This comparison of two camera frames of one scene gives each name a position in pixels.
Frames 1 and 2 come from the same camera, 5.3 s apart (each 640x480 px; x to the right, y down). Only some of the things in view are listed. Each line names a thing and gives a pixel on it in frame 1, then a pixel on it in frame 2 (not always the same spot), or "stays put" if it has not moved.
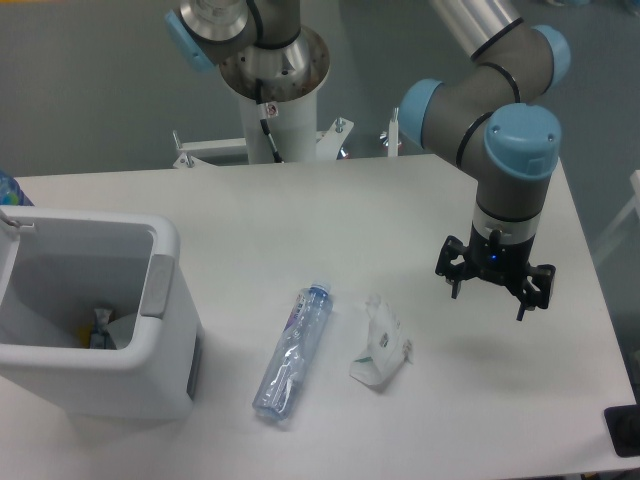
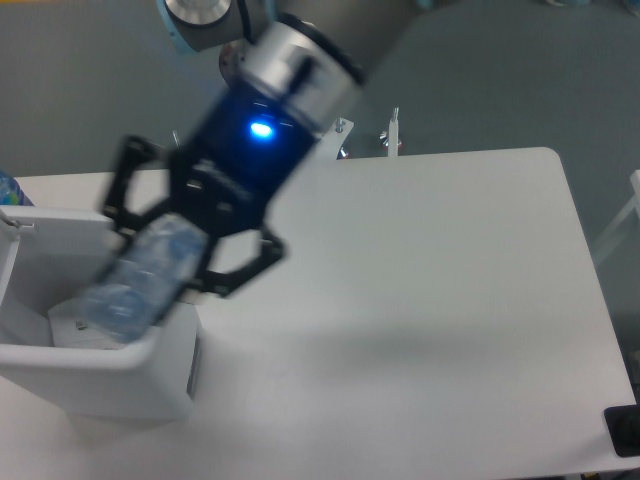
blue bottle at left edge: x=11 y=192 stays put
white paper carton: x=386 y=350 -> x=71 y=326
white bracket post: x=393 y=134 stays put
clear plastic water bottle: x=292 y=351 -> x=145 y=279
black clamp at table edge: x=623 y=426 stays put
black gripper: x=496 y=259 -> x=236 y=158
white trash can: x=56 y=267 stays put
